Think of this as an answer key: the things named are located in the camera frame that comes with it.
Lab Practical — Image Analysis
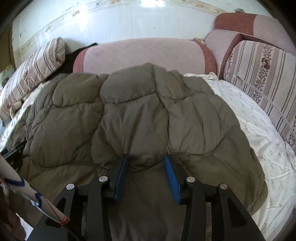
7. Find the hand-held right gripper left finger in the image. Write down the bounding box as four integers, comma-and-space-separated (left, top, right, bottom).
29, 153, 129, 241

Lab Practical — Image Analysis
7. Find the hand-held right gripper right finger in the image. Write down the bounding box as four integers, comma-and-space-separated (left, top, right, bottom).
164, 155, 266, 241

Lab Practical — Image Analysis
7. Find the olive green puffer jacket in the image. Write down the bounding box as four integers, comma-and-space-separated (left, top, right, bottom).
5, 62, 269, 241

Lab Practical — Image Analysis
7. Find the white sleeve with blue pattern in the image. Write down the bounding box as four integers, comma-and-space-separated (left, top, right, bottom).
0, 156, 70, 226

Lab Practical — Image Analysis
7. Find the crumpled floral cloth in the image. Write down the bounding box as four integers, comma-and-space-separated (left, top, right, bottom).
9, 99, 26, 119

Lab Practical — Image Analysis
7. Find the green floral bag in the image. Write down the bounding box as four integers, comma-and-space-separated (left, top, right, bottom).
0, 65, 14, 90

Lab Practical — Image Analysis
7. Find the striped floral pillow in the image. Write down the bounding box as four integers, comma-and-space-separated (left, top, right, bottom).
0, 37, 66, 120
223, 40, 296, 149

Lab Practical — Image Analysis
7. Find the white floral bed sheet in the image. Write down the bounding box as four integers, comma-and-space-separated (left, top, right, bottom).
0, 72, 296, 241

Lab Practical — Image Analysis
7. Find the black cloth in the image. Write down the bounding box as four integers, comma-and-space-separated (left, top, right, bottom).
45, 42, 98, 81

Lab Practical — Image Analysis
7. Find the pink sofa bolster cushion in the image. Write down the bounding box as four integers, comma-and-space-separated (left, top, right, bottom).
73, 38, 218, 75

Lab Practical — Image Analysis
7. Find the pink sofa backrest cushion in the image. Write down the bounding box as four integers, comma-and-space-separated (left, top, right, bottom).
205, 30, 243, 78
214, 13, 296, 56

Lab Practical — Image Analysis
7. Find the white cable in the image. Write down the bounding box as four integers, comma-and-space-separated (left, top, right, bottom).
231, 75, 296, 138

